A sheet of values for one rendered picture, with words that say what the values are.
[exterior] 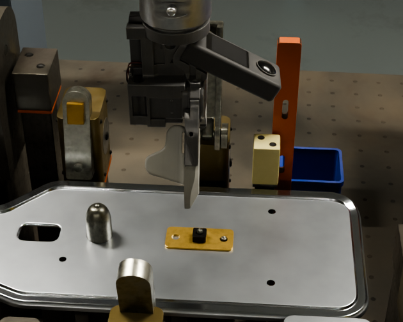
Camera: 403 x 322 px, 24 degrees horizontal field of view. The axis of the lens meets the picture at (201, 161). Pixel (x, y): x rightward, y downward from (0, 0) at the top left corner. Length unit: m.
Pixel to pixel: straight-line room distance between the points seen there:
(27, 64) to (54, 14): 2.50
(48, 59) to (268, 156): 0.33
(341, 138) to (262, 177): 0.65
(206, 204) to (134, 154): 0.60
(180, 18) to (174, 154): 0.16
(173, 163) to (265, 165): 0.23
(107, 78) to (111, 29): 1.62
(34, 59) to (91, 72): 0.77
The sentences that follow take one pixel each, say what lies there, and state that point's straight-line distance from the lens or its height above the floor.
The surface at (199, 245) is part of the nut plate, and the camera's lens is 1.15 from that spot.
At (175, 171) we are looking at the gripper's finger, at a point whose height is 1.16.
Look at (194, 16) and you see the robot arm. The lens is 0.95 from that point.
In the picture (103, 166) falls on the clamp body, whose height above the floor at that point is 0.98.
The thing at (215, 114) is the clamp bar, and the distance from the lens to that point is 1.21.
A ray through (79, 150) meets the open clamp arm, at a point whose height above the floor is 1.03.
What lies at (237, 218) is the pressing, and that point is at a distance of 1.19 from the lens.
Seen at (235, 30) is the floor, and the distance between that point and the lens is 3.63.
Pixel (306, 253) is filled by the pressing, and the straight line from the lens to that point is 1.15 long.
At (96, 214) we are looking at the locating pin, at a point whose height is 1.04.
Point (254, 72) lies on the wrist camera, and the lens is 1.00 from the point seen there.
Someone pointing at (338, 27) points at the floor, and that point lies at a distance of 3.69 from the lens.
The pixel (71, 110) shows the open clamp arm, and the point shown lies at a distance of 1.25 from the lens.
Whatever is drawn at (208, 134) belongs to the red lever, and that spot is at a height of 1.07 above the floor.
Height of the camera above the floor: 1.78
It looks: 37 degrees down
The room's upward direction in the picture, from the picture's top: straight up
